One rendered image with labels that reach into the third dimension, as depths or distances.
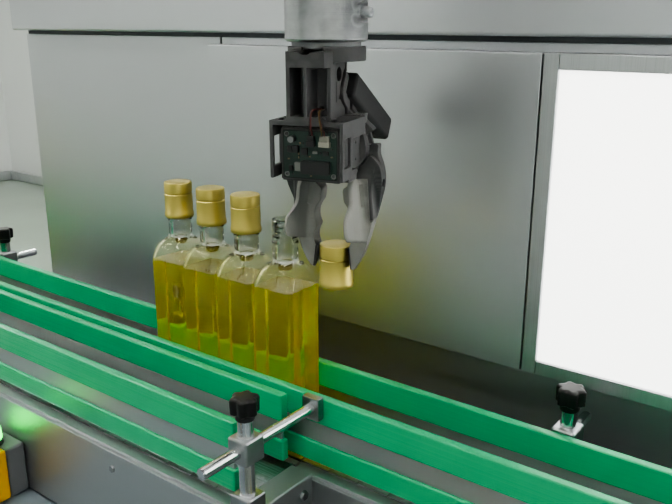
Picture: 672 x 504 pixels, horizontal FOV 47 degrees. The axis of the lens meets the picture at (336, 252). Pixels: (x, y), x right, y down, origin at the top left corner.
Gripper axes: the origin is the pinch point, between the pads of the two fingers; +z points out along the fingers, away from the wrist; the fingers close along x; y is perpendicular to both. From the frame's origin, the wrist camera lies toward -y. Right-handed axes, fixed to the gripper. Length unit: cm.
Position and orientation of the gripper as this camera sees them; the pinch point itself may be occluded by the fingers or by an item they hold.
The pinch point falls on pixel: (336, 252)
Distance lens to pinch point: 77.8
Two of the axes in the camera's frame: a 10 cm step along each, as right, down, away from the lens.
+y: -3.7, 2.7, -8.9
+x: 9.3, 1.0, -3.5
